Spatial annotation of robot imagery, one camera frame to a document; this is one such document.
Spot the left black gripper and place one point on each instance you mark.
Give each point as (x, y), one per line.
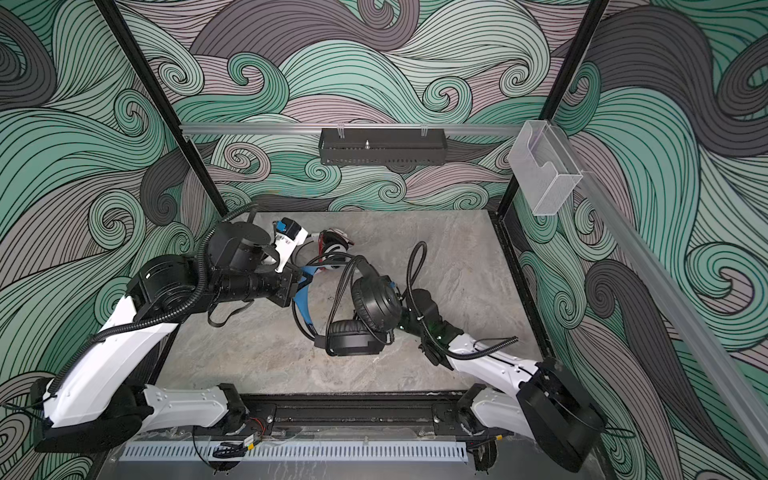
(291, 281)

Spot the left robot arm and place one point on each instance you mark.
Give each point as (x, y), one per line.
(95, 403)

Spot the white headphones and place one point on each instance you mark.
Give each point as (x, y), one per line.
(330, 243)

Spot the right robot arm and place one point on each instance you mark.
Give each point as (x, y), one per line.
(540, 400)

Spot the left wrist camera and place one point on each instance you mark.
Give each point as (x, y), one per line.
(289, 235)

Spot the white slotted cable duct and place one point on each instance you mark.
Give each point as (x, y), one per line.
(354, 451)

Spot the black blue headphones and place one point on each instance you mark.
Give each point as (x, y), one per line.
(365, 312)

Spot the clear plastic wall bin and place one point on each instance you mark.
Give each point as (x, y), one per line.
(544, 164)

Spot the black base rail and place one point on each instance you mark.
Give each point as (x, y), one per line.
(360, 414)

